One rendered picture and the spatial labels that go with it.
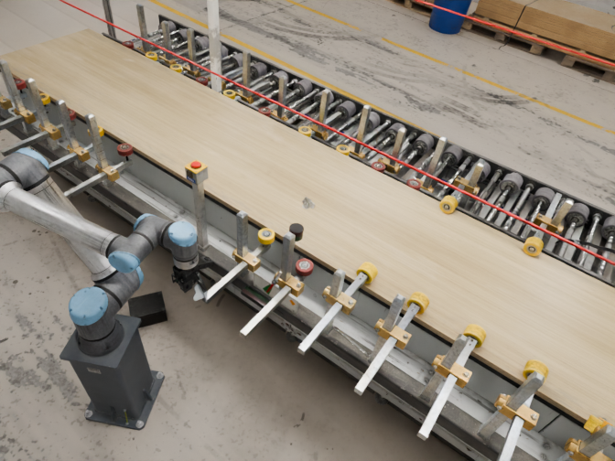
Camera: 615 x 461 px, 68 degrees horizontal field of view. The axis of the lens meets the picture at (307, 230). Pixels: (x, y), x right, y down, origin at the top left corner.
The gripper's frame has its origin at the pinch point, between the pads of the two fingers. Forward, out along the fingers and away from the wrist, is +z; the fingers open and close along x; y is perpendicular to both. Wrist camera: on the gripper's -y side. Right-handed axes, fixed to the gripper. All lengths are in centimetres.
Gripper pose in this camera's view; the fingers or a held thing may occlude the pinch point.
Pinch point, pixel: (195, 290)
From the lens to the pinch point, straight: 190.5
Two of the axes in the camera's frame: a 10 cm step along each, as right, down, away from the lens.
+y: -6.3, 5.1, -5.9
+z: -1.0, 7.0, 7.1
